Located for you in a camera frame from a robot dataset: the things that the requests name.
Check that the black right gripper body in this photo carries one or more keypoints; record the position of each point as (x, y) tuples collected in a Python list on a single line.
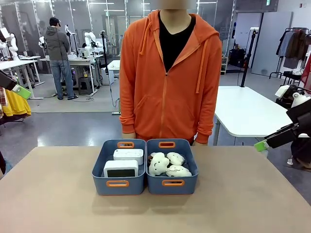
[(302, 119)]

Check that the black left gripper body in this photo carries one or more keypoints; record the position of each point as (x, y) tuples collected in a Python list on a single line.
[(7, 81)]

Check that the white cloud plush toy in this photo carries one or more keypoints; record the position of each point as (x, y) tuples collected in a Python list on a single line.
[(175, 158), (178, 171)]

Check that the white digital clock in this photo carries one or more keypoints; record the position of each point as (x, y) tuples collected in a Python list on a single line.
[(121, 168), (128, 154)]

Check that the white star plush toy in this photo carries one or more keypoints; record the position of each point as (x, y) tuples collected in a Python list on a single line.
[(158, 163)]

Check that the person's right forearm orange sleeve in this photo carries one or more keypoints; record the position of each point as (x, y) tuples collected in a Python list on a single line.
[(127, 116)]

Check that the person's left forearm orange sleeve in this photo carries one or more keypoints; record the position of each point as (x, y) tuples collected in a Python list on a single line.
[(205, 123)]

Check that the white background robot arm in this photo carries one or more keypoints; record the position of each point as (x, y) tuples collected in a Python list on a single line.
[(91, 42)]

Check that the person's left hand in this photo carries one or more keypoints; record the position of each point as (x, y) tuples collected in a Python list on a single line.
[(200, 144)]

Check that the person's right hand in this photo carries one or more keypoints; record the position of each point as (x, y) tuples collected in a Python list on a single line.
[(128, 136)]

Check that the yellow cloth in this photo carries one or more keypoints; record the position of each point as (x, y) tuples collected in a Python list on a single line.
[(17, 105)]

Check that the plaid cloth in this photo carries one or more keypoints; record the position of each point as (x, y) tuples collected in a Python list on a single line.
[(3, 102)]

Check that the white background humanoid robot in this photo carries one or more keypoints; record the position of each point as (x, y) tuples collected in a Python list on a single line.
[(11, 46)]

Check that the black utility cart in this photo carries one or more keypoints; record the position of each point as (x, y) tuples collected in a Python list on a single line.
[(291, 81)]

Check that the mannequin with red garment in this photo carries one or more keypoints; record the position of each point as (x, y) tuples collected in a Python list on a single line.
[(308, 77)]

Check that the large white table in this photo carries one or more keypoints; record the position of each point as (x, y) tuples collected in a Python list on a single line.
[(247, 109)]

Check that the man in grey hoodie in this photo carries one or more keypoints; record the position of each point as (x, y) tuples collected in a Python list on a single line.
[(58, 53)]

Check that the black step stool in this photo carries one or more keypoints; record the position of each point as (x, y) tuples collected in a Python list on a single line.
[(85, 85)]

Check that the grey background desk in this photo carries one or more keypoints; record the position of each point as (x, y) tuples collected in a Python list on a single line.
[(82, 61)]

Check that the clothes rack with garments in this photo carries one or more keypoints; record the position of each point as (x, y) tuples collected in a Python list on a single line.
[(294, 46)]

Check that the black tripod stand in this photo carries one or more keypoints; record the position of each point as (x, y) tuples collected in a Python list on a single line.
[(248, 55)]

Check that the black bag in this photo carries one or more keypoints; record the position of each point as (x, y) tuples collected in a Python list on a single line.
[(237, 58)]

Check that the shoe shelf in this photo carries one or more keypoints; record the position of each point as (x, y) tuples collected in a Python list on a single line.
[(224, 65)]

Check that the person in orange hoodie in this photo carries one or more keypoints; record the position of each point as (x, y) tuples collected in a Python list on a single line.
[(170, 80)]

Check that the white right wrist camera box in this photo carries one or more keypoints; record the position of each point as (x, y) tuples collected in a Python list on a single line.
[(300, 99)]

